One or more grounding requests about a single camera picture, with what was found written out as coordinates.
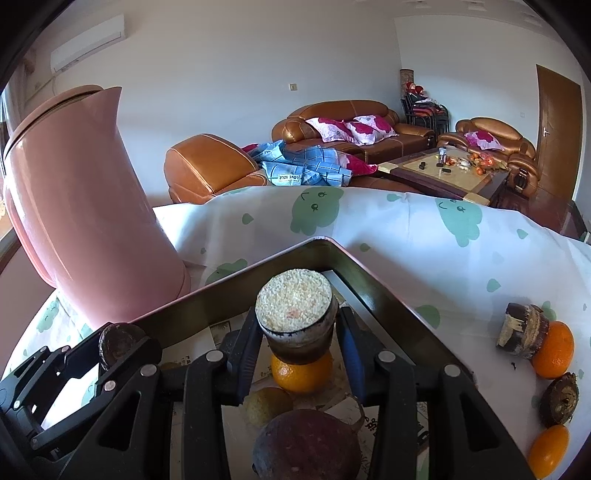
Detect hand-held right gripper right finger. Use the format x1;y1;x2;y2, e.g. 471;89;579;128
336;307;527;480

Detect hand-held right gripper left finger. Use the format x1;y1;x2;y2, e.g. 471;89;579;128
60;307;265;480

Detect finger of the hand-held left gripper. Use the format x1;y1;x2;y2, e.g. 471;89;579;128
0;339;103;416
30;339;163;462

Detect tan round fruit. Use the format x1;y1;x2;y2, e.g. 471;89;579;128
243;387;294;429

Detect orange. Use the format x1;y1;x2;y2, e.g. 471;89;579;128
271;353;333;394
531;320;575;380
527;425;571;479

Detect dark brown round fruit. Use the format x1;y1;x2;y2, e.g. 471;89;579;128
98;323;149;372

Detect pink tin box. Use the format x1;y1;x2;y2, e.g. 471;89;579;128
124;236;476;480

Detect purple passion fruit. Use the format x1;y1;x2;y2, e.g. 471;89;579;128
252;408;363;480

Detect dark wrinkled fruit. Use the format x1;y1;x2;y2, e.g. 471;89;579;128
540;373;580;428

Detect heap of small orange fruits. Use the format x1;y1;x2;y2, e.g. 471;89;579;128
455;152;504;176

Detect printed paper leaflet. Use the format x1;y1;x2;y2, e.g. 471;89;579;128
161;272;444;480

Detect pink electric kettle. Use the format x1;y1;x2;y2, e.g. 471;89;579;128
2;84;191;324

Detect wooden coffee table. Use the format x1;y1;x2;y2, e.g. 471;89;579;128
376;147;511;206

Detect blue checked blanket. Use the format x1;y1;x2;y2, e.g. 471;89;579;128
240;141;377;188

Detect pink floral pillow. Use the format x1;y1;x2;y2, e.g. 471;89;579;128
345;113;399;145
305;116;354;143
464;130;506;152

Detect brown leather sofa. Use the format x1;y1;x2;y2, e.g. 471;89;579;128
271;100;437;160

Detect stacked dark chairs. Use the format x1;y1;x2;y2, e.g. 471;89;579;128
401;90;450;134

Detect brown leather armchair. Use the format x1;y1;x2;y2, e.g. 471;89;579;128
436;117;539;197

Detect brown wooden door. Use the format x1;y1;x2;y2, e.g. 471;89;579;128
536;64;583;200

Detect white air conditioner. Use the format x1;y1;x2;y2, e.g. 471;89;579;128
50;14;126;73

